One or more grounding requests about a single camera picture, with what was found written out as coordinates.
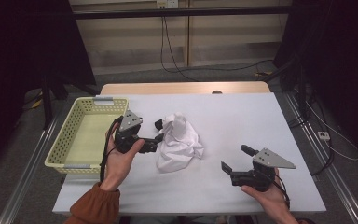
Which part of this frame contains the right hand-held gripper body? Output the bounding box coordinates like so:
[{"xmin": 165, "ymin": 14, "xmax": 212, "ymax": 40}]
[{"xmin": 228, "ymin": 147, "xmax": 297, "ymax": 193}]

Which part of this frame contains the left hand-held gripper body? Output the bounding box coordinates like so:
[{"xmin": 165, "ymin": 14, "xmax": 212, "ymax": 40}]
[{"xmin": 114, "ymin": 109, "xmax": 160, "ymax": 155}]

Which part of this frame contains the white cloth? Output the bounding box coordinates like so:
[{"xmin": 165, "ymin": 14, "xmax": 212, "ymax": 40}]
[{"xmin": 155, "ymin": 111, "xmax": 205, "ymax": 174}]

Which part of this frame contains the pale yellow plastic basket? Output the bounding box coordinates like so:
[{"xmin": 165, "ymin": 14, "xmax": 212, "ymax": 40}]
[{"xmin": 44, "ymin": 96, "xmax": 131, "ymax": 175}]

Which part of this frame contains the person's right hand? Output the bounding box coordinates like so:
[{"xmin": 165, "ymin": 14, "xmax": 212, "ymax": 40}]
[{"xmin": 241, "ymin": 167, "xmax": 300, "ymax": 224}]

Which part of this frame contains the person's left hand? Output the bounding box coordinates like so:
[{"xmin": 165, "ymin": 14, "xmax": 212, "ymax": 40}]
[{"xmin": 99, "ymin": 122, "xmax": 145, "ymax": 192}]

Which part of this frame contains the white table board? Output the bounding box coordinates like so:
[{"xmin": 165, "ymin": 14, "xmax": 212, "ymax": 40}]
[{"xmin": 51, "ymin": 92, "xmax": 327, "ymax": 216}]

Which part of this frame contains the wooden table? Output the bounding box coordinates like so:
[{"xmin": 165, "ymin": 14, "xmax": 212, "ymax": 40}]
[{"xmin": 100, "ymin": 81, "xmax": 271, "ymax": 96}]

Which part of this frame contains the black metal stand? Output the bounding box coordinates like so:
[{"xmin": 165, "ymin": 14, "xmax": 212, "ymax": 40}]
[
  {"xmin": 40, "ymin": 74, "xmax": 101, "ymax": 131},
  {"xmin": 260, "ymin": 58, "xmax": 312, "ymax": 123}
]

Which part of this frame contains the black horizontal bar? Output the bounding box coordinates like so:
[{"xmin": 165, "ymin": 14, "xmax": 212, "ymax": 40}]
[{"xmin": 73, "ymin": 5, "xmax": 293, "ymax": 21}]

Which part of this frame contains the black curtain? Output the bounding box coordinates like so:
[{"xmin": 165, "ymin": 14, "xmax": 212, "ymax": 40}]
[
  {"xmin": 273, "ymin": 0, "xmax": 358, "ymax": 169},
  {"xmin": 0, "ymin": 0, "xmax": 97, "ymax": 179}
]

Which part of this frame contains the right hand-held gripper black cable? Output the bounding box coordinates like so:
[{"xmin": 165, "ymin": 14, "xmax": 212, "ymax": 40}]
[{"xmin": 273, "ymin": 174, "xmax": 292, "ymax": 209}]

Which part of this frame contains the hand-held gripper black cable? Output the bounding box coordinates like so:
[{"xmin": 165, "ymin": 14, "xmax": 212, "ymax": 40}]
[
  {"xmin": 273, "ymin": 174, "xmax": 292, "ymax": 209},
  {"xmin": 99, "ymin": 115, "xmax": 124, "ymax": 183}
]

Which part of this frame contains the left hand-held gripper black cable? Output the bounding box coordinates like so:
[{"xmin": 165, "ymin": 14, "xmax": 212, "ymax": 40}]
[{"xmin": 99, "ymin": 115, "xmax": 124, "ymax": 183}]

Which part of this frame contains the black floor cable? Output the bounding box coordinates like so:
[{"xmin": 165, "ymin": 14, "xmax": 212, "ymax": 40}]
[{"xmin": 310, "ymin": 136, "xmax": 336, "ymax": 177}]

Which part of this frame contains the aluminium floor rail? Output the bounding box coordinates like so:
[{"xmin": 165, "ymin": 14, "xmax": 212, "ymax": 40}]
[
  {"xmin": 283, "ymin": 92, "xmax": 358, "ymax": 224},
  {"xmin": 0, "ymin": 114, "xmax": 61, "ymax": 224}
]

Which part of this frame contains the white cable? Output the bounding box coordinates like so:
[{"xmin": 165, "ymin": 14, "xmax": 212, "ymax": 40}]
[{"xmin": 304, "ymin": 101, "xmax": 358, "ymax": 161}]

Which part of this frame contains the white wall socket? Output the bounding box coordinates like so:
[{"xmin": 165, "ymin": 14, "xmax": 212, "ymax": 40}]
[{"xmin": 156, "ymin": 0, "xmax": 180, "ymax": 9}]

